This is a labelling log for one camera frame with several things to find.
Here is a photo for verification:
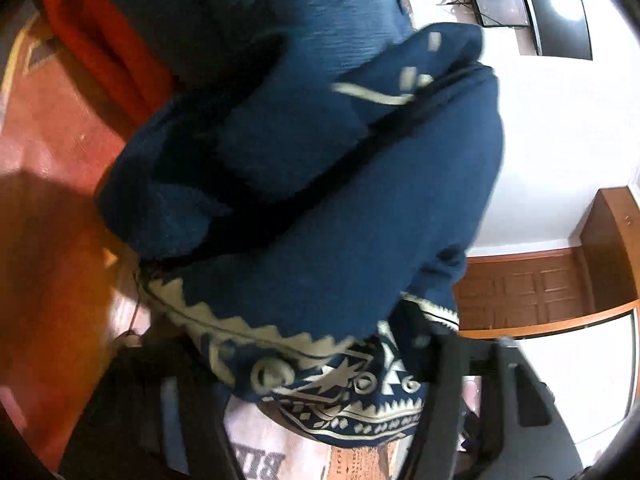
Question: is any printed blanket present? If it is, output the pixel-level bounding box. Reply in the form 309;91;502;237
0;10;417;480

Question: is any orange red cloth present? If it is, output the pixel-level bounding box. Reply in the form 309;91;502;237
39;0;177;127

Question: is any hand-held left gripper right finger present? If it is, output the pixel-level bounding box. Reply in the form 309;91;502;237
399;330;587;480

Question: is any black curved television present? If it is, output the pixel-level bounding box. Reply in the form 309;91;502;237
509;0;594;62

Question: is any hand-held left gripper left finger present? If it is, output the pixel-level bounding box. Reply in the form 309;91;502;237
59;334;237;480

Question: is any wooden cabinet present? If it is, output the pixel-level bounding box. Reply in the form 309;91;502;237
451;186;640;342

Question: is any blue patterned hoodie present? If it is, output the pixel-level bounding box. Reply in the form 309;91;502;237
79;0;504;449

